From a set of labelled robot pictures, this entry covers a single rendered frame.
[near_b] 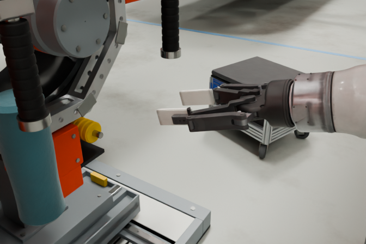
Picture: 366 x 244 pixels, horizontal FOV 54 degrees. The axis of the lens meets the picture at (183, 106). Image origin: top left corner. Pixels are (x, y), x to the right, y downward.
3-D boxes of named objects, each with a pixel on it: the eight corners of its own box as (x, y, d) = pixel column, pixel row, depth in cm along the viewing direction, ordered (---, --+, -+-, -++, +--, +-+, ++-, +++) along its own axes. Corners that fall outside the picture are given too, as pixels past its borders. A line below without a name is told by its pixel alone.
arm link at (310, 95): (327, 84, 47) (282, 86, 50) (334, 144, 50) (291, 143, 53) (336, 62, 54) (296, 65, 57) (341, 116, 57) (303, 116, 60)
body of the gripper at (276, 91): (298, 71, 57) (243, 75, 62) (285, 91, 50) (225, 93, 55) (304, 113, 60) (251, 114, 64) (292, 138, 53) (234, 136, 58)
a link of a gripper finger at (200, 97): (211, 90, 66) (212, 88, 66) (178, 91, 70) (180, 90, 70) (214, 104, 67) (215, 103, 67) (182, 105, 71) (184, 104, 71)
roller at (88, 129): (38, 111, 110) (35, 94, 107) (110, 140, 96) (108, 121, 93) (22, 119, 105) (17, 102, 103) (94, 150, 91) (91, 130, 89)
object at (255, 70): (311, 138, 185) (323, 78, 169) (264, 164, 165) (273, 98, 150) (249, 108, 215) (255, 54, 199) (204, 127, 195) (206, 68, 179)
